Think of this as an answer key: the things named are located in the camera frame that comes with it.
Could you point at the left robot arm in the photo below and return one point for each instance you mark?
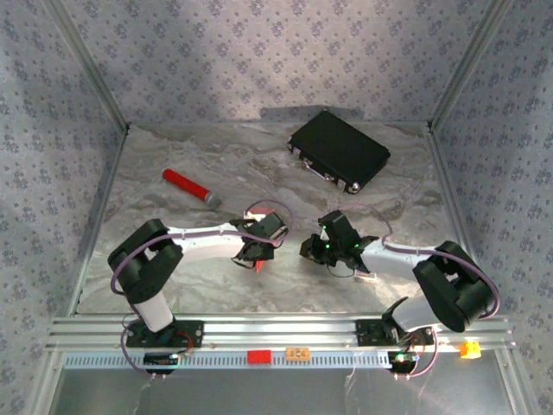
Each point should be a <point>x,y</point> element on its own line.
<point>207,244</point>

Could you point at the playing card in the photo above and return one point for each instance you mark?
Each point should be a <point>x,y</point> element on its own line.
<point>365,276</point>

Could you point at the red cylindrical marker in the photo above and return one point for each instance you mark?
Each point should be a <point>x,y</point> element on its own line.
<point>186,183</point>

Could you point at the aluminium frame post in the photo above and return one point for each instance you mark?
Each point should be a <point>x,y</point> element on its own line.
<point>88,60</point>
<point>469,60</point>

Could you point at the orange label tag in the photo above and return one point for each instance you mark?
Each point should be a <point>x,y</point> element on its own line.
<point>298,353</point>

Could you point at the yellow orange block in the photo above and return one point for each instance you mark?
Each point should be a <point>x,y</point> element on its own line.
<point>470,350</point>

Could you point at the black briefcase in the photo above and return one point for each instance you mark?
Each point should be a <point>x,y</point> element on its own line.
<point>341,147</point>

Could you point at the aluminium mounting rail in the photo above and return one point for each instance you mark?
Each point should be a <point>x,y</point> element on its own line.
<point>281,330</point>

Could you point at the red block on rail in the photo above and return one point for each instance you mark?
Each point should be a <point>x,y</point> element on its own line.
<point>259,357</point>

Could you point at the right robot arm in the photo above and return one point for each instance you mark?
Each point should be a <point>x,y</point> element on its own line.
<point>393,259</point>

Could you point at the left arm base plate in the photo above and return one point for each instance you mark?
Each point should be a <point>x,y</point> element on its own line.
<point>194,335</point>

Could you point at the aluminium side rail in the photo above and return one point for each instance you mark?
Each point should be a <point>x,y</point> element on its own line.
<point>96,225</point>
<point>447,186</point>

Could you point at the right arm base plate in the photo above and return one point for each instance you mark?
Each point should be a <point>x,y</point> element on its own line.
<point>367,333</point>

